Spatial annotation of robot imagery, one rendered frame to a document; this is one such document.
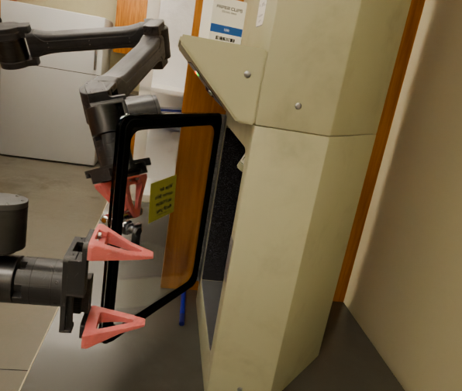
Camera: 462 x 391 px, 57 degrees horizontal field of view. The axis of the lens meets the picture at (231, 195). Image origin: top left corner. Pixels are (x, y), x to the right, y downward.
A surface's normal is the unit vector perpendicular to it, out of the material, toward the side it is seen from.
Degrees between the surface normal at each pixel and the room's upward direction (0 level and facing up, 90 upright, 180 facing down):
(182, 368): 0
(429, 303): 90
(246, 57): 90
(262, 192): 90
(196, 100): 90
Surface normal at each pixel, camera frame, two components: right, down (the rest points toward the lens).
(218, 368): 0.13, 0.30
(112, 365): 0.16, -0.95
